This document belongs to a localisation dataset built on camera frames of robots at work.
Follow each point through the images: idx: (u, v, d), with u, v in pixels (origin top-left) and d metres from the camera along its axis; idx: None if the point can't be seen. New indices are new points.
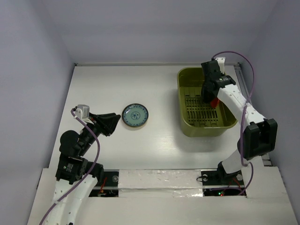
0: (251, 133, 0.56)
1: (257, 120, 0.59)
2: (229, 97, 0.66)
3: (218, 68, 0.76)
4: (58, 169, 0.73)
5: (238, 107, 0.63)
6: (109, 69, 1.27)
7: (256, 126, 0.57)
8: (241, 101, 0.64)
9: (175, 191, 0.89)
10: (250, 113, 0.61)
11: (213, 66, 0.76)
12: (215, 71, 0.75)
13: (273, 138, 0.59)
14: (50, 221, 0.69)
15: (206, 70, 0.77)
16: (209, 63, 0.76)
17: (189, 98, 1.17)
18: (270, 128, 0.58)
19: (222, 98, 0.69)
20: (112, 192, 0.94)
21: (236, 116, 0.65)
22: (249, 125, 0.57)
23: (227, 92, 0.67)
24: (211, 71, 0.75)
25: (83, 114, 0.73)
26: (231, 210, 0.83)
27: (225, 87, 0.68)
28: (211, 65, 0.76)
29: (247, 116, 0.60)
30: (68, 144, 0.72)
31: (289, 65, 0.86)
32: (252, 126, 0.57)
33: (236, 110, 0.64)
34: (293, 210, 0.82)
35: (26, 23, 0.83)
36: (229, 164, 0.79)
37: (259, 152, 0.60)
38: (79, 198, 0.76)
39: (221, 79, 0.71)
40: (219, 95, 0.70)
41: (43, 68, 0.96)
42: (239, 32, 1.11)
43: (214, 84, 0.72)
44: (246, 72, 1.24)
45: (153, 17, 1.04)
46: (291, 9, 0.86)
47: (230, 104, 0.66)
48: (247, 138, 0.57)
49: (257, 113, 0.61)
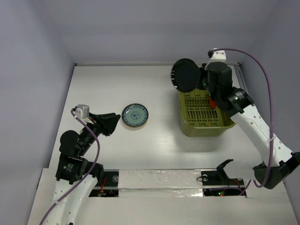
0: (281, 176, 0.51)
1: (285, 157, 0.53)
2: (251, 125, 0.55)
3: (230, 79, 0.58)
4: (58, 169, 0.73)
5: (264, 140, 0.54)
6: (109, 69, 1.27)
7: (288, 168, 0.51)
8: (265, 131, 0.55)
9: (175, 191, 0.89)
10: (277, 148, 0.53)
11: (227, 77, 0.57)
12: (228, 82, 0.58)
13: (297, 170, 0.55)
14: (50, 221, 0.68)
15: (215, 79, 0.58)
16: (221, 74, 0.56)
17: (190, 98, 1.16)
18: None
19: (238, 123, 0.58)
20: (112, 192, 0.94)
21: (257, 146, 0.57)
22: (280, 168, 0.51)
23: (247, 118, 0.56)
24: (222, 84, 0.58)
25: (83, 114, 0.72)
26: (232, 210, 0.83)
27: (244, 111, 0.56)
28: (223, 76, 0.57)
29: (275, 153, 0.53)
30: (68, 144, 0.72)
31: (289, 65, 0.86)
32: (284, 168, 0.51)
33: (259, 141, 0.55)
34: (293, 210, 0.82)
35: (26, 23, 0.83)
36: (232, 169, 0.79)
37: None
38: (79, 198, 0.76)
39: (236, 97, 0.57)
40: (235, 118, 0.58)
41: (43, 68, 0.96)
42: (239, 31, 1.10)
43: (227, 102, 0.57)
44: (246, 72, 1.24)
45: (153, 17, 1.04)
46: (291, 9, 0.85)
47: (251, 132, 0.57)
48: (275, 178, 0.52)
49: (283, 146, 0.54)
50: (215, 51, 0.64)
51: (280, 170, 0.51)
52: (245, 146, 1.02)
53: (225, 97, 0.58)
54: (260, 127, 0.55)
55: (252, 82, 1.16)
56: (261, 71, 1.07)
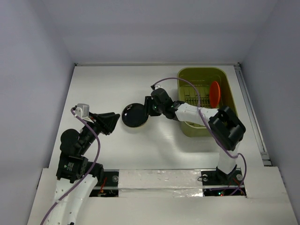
0: (215, 125, 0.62)
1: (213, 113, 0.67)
2: (185, 112, 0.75)
3: (168, 96, 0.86)
4: (59, 168, 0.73)
5: (195, 114, 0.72)
6: (110, 69, 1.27)
7: (214, 117, 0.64)
8: (194, 108, 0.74)
9: (175, 191, 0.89)
10: (205, 112, 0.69)
11: (163, 96, 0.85)
12: (167, 99, 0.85)
13: (235, 120, 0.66)
14: (51, 221, 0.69)
15: (158, 101, 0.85)
16: (159, 95, 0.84)
17: (189, 99, 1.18)
18: (227, 113, 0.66)
19: (183, 117, 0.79)
20: (112, 192, 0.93)
21: (201, 122, 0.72)
22: (210, 121, 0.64)
23: (181, 110, 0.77)
24: (163, 102, 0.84)
25: (84, 113, 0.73)
26: (232, 210, 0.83)
27: (178, 108, 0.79)
28: (161, 96, 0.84)
29: (206, 116, 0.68)
30: (69, 143, 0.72)
31: (289, 65, 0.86)
32: (212, 119, 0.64)
33: (196, 117, 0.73)
34: (293, 210, 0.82)
35: (26, 23, 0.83)
36: (224, 164, 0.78)
37: (236, 137, 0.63)
38: (79, 198, 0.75)
39: (173, 105, 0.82)
40: (180, 116, 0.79)
41: (43, 68, 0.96)
42: (239, 32, 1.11)
43: (171, 113, 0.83)
44: (246, 73, 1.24)
45: (154, 17, 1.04)
46: (291, 9, 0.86)
47: (190, 117, 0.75)
48: (215, 131, 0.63)
49: (210, 108, 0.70)
50: (156, 86, 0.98)
51: (210, 122, 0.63)
52: (245, 146, 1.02)
53: (168, 109, 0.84)
54: (190, 109, 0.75)
55: (252, 82, 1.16)
56: (260, 72, 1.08)
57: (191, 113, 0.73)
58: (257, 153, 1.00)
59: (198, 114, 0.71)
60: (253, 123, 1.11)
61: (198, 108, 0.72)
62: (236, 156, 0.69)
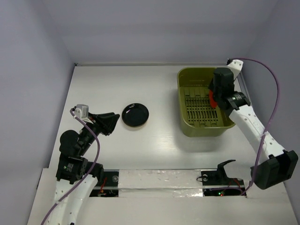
0: (270, 168, 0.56)
1: (274, 153, 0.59)
2: (245, 122, 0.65)
3: (232, 82, 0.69)
4: (59, 168, 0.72)
5: (256, 134, 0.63)
6: (109, 69, 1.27)
7: (275, 160, 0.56)
8: (258, 127, 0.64)
9: (175, 191, 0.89)
10: (268, 143, 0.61)
11: (228, 80, 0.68)
12: (229, 85, 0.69)
13: (290, 170, 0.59)
14: (51, 221, 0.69)
15: (219, 82, 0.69)
16: (223, 77, 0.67)
17: (190, 98, 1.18)
18: (291, 163, 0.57)
19: (236, 119, 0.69)
20: (112, 192, 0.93)
21: (251, 141, 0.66)
22: (269, 160, 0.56)
23: (242, 115, 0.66)
24: (223, 86, 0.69)
25: (83, 114, 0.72)
26: (232, 210, 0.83)
27: (239, 109, 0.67)
28: (226, 80, 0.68)
29: (265, 148, 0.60)
30: (68, 144, 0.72)
31: (289, 65, 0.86)
32: (272, 160, 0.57)
33: (252, 135, 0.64)
34: (293, 210, 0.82)
35: (26, 23, 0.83)
36: None
37: (274, 182, 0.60)
38: (79, 198, 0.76)
39: (235, 98, 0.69)
40: (232, 115, 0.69)
41: (43, 68, 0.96)
42: (239, 32, 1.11)
43: (227, 102, 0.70)
44: (246, 73, 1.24)
45: (154, 17, 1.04)
46: (291, 9, 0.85)
47: (245, 128, 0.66)
48: (264, 170, 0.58)
49: (275, 144, 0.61)
50: (234, 60, 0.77)
51: (269, 162, 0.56)
52: (245, 146, 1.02)
53: (225, 97, 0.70)
54: (253, 123, 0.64)
55: (252, 82, 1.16)
56: (260, 72, 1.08)
57: (252, 129, 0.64)
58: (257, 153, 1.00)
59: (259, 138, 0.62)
60: None
61: (265, 131, 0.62)
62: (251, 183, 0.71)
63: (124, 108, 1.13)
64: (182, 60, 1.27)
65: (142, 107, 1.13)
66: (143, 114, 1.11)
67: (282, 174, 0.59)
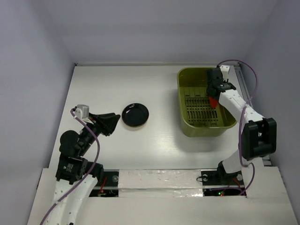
0: (250, 131, 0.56)
1: (255, 119, 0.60)
2: (229, 100, 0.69)
3: (220, 76, 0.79)
4: (58, 168, 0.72)
5: (237, 108, 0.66)
6: (109, 69, 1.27)
7: (254, 123, 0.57)
8: (241, 102, 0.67)
9: (175, 191, 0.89)
10: (249, 113, 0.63)
11: (216, 74, 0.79)
12: (218, 78, 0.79)
13: (271, 138, 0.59)
14: (50, 221, 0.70)
15: (210, 77, 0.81)
16: (212, 71, 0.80)
17: (190, 98, 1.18)
18: (270, 127, 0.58)
19: (223, 102, 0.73)
20: (112, 192, 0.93)
21: (237, 118, 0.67)
22: (247, 123, 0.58)
23: (227, 95, 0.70)
24: (213, 78, 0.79)
25: (83, 114, 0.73)
26: (232, 210, 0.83)
27: (225, 92, 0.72)
28: (213, 73, 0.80)
29: (246, 116, 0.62)
30: (68, 144, 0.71)
31: (289, 65, 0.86)
32: (251, 123, 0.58)
33: (236, 110, 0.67)
34: (293, 210, 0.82)
35: (26, 23, 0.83)
36: (229, 164, 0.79)
37: (260, 153, 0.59)
38: (79, 198, 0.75)
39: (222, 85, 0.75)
40: (221, 99, 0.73)
41: (43, 68, 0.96)
42: (239, 32, 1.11)
43: (215, 89, 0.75)
44: (246, 73, 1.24)
45: (154, 17, 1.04)
46: (291, 9, 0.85)
47: (231, 107, 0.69)
48: (245, 135, 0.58)
49: (256, 113, 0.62)
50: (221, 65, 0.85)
51: (247, 124, 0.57)
52: None
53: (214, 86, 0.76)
54: (236, 100, 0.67)
55: (252, 82, 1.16)
56: (260, 72, 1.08)
57: (235, 104, 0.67)
58: None
59: (241, 110, 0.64)
60: None
61: (245, 104, 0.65)
62: (246, 165, 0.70)
63: (124, 108, 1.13)
64: (182, 60, 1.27)
65: (143, 108, 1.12)
66: (143, 114, 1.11)
67: (266, 144, 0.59)
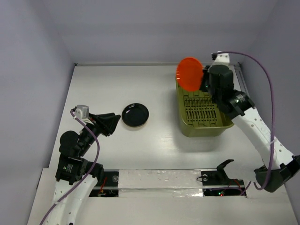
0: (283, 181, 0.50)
1: (285, 161, 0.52)
2: (251, 128, 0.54)
3: (232, 81, 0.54)
4: (58, 169, 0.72)
5: (264, 143, 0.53)
6: (109, 69, 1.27)
7: (288, 172, 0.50)
8: (266, 133, 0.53)
9: (175, 191, 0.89)
10: (278, 151, 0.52)
11: (228, 80, 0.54)
12: (229, 86, 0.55)
13: None
14: (50, 221, 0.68)
15: (217, 83, 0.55)
16: (222, 78, 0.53)
17: (188, 98, 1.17)
18: None
19: (239, 123, 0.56)
20: (112, 192, 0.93)
21: (258, 148, 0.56)
22: (281, 173, 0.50)
23: (248, 122, 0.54)
24: (223, 87, 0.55)
25: (83, 114, 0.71)
26: (232, 210, 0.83)
27: (245, 114, 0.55)
28: (225, 80, 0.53)
29: (275, 156, 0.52)
30: (68, 145, 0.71)
31: (289, 65, 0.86)
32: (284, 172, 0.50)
33: (260, 143, 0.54)
34: (293, 210, 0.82)
35: (26, 23, 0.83)
36: (232, 169, 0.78)
37: None
38: (79, 198, 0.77)
39: (237, 100, 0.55)
40: (236, 119, 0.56)
41: (43, 68, 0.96)
42: (239, 32, 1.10)
43: (228, 106, 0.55)
44: (246, 73, 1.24)
45: (154, 17, 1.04)
46: (291, 9, 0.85)
47: (251, 134, 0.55)
48: (274, 181, 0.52)
49: (284, 149, 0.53)
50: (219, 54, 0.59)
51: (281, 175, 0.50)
52: (245, 147, 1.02)
53: (226, 99, 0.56)
54: (261, 130, 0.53)
55: (252, 83, 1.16)
56: (260, 72, 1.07)
57: (259, 137, 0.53)
58: (258, 153, 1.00)
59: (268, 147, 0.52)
60: None
61: (274, 139, 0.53)
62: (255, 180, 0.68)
63: (124, 108, 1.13)
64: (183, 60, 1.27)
65: (143, 108, 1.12)
66: (143, 114, 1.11)
67: None
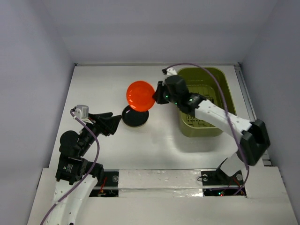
0: (248, 143, 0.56)
1: (245, 127, 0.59)
2: (208, 114, 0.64)
3: (185, 86, 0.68)
4: (58, 169, 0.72)
5: (222, 120, 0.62)
6: (109, 69, 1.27)
7: (248, 133, 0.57)
8: (221, 113, 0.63)
9: (175, 191, 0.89)
10: (236, 122, 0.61)
11: (182, 86, 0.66)
12: (184, 90, 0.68)
13: (265, 135, 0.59)
14: (51, 221, 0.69)
15: (173, 91, 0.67)
16: (176, 85, 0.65)
17: None
18: (261, 129, 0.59)
19: (201, 116, 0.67)
20: (112, 192, 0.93)
21: (223, 129, 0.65)
22: (243, 137, 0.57)
23: (204, 110, 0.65)
24: (179, 93, 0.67)
25: (83, 114, 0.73)
26: (232, 210, 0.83)
27: (199, 107, 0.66)
28: (179, 86, 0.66)
29: (236, 127, 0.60)
30: (68, 144, 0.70)
31: (288, 65, 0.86)
32: (245, 135, 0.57)
33: (220, 123, 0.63)
34: (293, 210, 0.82)
35: (26, 23, 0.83)
36: (228, 166, 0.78)
37: (260, 153, 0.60)
38: (79, 198, 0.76)
39: (192, 99, 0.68)
40: (197, 114, 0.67)
41: (43, 68, 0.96)
42: (239, 32, 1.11)
43: (187, 106, 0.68)
44: (246, 73, 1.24)
45: (153, 17, 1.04)
46: (290, 9, 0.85)
47: (212, 120, 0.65)
48: (245, 147, 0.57)
49: (241, 119, 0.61)
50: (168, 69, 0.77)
51: (243, 138, 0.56)
52: None
53: (184, 101, 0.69)
54: (216, 112, 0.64)
55: (252, 83, 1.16)
56: (260, 72, 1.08)
57: (217, 117, 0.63)
58: None
59: (227, 123, 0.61)
60: None
61: (228, 114, 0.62)
62: None
63: (124, 108, 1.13)
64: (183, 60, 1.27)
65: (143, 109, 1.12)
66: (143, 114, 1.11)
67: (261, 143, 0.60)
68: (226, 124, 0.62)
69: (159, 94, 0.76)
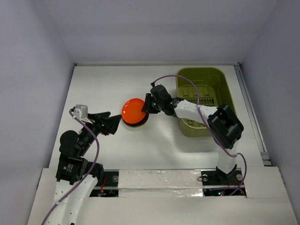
0: (214, 123, 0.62)
1: (212, 111, 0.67)
2: (184, 109, 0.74)
3: (167, 93, 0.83)
4: (59, 169, 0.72)
5: (194, 111, 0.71)
6: (110, 69, 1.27)
7: (213, 116, 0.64)
8: (193, 106, 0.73)
9: (175, 191, 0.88)
10: (205, 110, 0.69)
11: (162, 93, 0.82)
12: (166, 96, 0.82)
13: (233, 117, 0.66)
14: (51, 222, 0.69)
15: (157, 97, 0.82)
16: (158, 92, 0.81)
17: (188, 98, 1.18)
18: (226, 111, 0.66)
19: (181, 115, 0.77)
20: (113, 192, 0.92)
21: (199, 120, 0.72)
22: (209, 119, 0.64)
23: (180, 107, 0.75)
24: (162, 98, 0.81)
25: (82, 114, 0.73)
26: (232, 210, 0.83)
27: (177, 105, 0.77)
28: (160, 93, 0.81)
29: (205, 114, 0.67)
30: (68, 144, 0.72)
31: (289, 65, 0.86)
32: (211, 117, 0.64)
33: (195, 116, 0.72)
34: (293, 210, 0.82)
35: (26, 23, 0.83)
36: (222, 163, 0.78)
37: (234, 135, 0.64)
38: (79, 198, 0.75)
39: (172, 102, 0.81)
40: (177, 113, 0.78)
41: (43, 68, 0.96)
42: (239, 32, 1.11)
43: (169, 109, 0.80)
44: (246, 73, 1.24)
45: (153, 17, 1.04)
46: (290, 10, 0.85)
47: (189, 115, 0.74)
48: (213, 129, 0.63)
49: (209, 107, 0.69)
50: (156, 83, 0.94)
51: (209, 120, 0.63)
52: (245, 147, 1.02)
53: (166, 105, 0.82)
54: (189, 106, 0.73)
55: (252, 83, 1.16)
56: (260, 72, 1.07)
57: (190, 110, 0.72)
58: (257, 153, 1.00)
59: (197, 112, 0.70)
60: (253, 123, 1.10)
61: (198, 105, 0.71)
62: (235, 155, 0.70)
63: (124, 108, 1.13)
64: (183, 60, 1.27)
65: None
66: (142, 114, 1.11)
67: (232, 125, 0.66)
68: (198, 114, 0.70)
69: (149, 106, 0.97)
